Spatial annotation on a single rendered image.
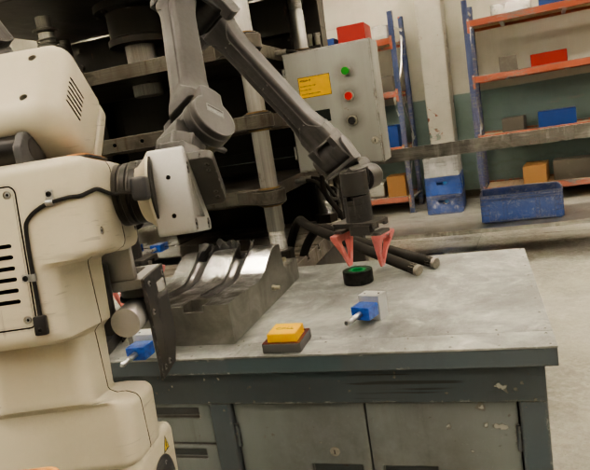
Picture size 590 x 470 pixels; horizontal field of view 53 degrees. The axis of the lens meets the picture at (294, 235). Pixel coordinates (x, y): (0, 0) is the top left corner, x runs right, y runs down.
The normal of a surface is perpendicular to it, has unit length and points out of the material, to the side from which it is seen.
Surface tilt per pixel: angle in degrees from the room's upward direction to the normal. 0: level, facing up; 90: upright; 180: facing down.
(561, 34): 90
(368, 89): 90
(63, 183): 82
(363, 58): 90
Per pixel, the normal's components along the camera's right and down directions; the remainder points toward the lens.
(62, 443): -0.07, 0.05
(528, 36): -0.37, 0.23
